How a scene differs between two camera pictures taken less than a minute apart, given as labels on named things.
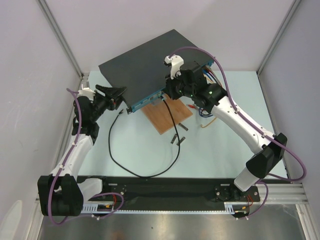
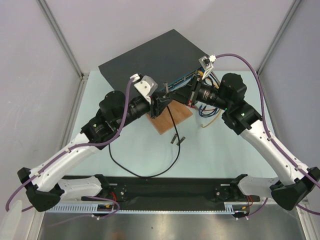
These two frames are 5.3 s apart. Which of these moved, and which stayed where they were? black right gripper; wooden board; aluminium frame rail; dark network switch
Moved: black right gripper
Stayed: aluminium frame rail; wooden board; dark network switch
